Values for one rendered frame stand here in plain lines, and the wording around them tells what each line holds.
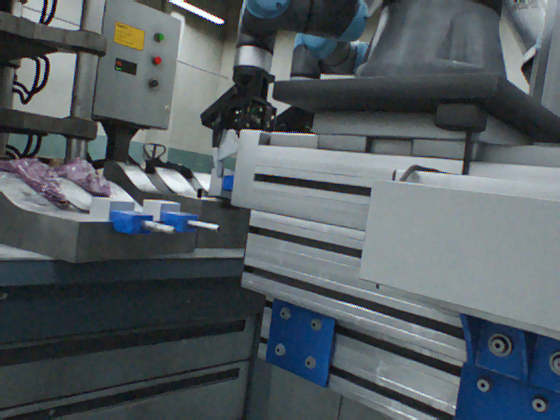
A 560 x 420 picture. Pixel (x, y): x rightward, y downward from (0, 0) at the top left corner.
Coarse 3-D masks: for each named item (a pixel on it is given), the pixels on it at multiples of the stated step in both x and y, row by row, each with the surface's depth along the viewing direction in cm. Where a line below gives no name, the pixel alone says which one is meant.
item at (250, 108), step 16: (240, 80) 102; (256, 80) 98; (272, 80) 100; (240, 96) 101; (256, 96) 97; (224, 112) 101; (240, 112) 99; (256, 112) 98; (272, 112) 100; (240, 128) 98; (256, 128) 99; (272, 128) 100
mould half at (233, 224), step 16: (112, 176) 117; (128, 176) 112; (144, 176) 115; (176, 176) 123; (208, 176) 133; (128, 192) 112; (144, 192) 107; (160, 192) 111; (192, 192) 120; (192, 208) 96; (208, 208) 95; (240, 208) 101; (224, 224) 99; (240, 224) 102; (208, 240) 96; (224, 240) 99; (240, 240) 102
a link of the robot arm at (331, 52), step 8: (368, 0) 104; (376, 0) 105; (368, 8) 105; (376, 8) 107; (368, 16) 107; (304, 40) 107; (312, 40) 106; (320, 40) 105; (328, 40) 105; (312, 48) 106; (320, 48) 106; (328, 48) 106; (336, 48) 108; (344, 48) 111; (312, 56) 111; (320, 56) 109; (328, 56) 109; (336, 56) 111; (344, 56) 113; (328, 64) 115; (336, 64) 114
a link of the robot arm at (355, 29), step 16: (320, 0) 92; (336, 0) 91; (352, 0) 91; (320, 16) 93; (336, 16) 93; (352, 16) 93; (304, 32) 95; (320, 32) 95; (336, 32) 95; (352, 32) 95
